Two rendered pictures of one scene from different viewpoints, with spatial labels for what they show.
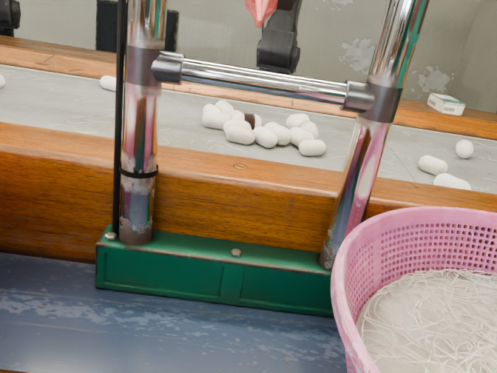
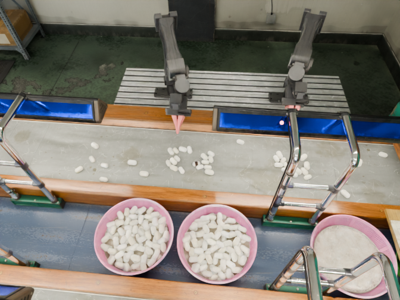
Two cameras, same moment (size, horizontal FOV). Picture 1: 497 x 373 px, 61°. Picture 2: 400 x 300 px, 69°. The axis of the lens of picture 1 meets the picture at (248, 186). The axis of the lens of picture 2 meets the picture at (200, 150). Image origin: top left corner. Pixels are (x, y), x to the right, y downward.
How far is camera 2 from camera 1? 0.90 m
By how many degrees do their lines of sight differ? 30
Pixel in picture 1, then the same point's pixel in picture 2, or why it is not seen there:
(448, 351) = (329, 247)
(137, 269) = (270, 224)
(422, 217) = (331, 218)
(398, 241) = (325, 222)
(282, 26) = not seen: hidden behind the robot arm
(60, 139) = (252, 199)
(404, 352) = (321, 249)
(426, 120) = not seen: hidden behind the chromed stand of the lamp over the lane
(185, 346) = (282, 239)
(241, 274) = (291, 225)
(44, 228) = (249, 214)
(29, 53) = (208, 126)
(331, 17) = not seen: outside the picture
